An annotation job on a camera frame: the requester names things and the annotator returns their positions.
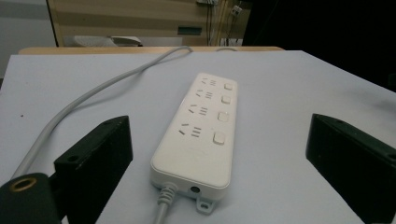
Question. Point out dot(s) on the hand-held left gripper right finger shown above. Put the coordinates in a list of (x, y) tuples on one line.
[(351, 165)]

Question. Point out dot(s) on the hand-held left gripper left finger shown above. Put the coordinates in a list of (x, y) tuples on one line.
[(93, 161)]

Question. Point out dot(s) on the white power strip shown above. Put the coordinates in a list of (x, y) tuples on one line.
[(199, 146)]

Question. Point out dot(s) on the black curtain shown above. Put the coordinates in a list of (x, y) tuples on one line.
[(327, 28)]

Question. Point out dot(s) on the beige striped wooden panel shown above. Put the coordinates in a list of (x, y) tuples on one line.
[(124, 18)]

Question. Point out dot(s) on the dark green label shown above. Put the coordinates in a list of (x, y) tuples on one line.
[(189, 30)]

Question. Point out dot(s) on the white wall plug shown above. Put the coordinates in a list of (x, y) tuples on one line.
[(236, 10)]

